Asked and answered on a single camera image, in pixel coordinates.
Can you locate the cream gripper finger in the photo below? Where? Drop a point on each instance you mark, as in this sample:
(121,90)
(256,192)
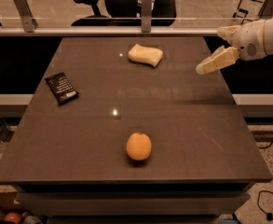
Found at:
(221,58)
(226,32)

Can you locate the metal rail bracket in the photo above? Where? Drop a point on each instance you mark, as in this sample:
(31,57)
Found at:
(29,24)
(146,15)
(266,10)

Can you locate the left metal rail bracket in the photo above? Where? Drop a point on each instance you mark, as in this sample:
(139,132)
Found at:
(29,24)

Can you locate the orange fruit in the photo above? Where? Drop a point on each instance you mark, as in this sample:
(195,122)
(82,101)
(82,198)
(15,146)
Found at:
(139,146)

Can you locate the right metal rail bracket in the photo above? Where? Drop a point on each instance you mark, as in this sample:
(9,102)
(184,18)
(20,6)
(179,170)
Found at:
(266,10)

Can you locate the yellow sponge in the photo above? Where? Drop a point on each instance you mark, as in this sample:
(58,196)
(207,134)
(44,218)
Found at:
(147,55)

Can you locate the wooden stool frame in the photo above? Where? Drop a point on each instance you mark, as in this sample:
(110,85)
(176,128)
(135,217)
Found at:
(248,10)

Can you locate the black office chair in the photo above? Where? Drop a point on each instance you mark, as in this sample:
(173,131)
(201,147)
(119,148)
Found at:
(127,13)

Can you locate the middle metal rail bracket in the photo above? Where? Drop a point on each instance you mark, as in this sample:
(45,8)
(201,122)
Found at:
(146,15)

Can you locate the black snack packet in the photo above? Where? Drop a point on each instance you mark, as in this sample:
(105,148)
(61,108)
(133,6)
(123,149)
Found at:
(61,88)

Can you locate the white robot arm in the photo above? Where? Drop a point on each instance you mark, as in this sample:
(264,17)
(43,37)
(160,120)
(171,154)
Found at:
(268,38)

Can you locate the orange ball under table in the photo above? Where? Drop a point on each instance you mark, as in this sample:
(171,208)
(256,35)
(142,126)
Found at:
(13,217)

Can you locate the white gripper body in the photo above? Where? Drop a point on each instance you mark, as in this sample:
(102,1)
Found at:
(249,41)

